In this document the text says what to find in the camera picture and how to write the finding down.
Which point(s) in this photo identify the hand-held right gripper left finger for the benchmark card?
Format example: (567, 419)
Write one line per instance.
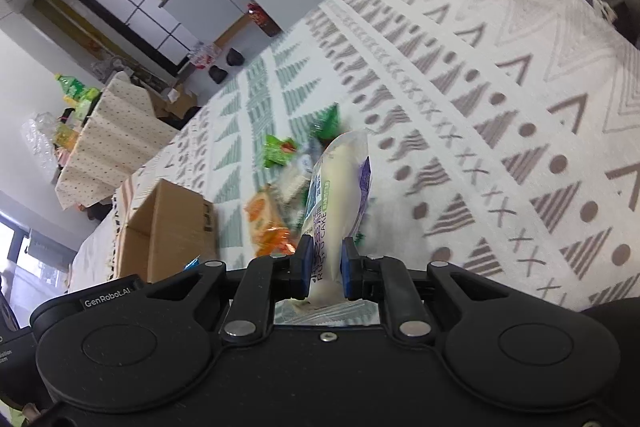
(301, 269)

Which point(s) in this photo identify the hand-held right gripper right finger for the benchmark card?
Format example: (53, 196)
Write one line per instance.
(350, 272)

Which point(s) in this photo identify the white cream cake packet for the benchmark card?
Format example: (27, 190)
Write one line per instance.
(336, 187)

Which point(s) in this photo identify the green candy packet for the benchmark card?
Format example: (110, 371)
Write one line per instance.
(326, 122)
(277, 149)

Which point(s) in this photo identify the brown cardboard box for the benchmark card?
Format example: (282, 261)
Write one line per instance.
(165, 227)

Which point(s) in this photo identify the orange snack packet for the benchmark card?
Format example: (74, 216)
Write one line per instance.
(267, 222)

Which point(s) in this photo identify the white and blue snack packet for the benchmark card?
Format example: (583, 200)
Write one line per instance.
(294, 184)

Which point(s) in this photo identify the patterned white tablecloth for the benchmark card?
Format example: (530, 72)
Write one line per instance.
(450, 117)

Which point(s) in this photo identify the clear plastic bag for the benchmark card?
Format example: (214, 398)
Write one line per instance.
(37, 147)

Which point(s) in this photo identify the cardboard box on floor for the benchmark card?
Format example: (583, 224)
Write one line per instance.
(175, 99)

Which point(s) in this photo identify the black slipper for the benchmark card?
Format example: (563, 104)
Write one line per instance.
(235, 57)
(217, 74)

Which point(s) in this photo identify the dotted cream table cover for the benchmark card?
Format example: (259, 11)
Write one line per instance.
(115, 142)

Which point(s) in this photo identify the red and white plastic bag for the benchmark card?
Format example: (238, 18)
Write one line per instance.
(202, 56)

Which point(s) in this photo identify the red label bottle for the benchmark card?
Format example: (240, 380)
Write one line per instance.
(262, 19)

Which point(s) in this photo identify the green drink bottles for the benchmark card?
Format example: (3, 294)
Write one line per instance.
(75, 89)

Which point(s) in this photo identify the white cabinet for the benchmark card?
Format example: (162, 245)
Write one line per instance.
(215, 2)

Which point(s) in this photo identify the black framed glass door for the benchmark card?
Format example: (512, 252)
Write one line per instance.
(135, 12)

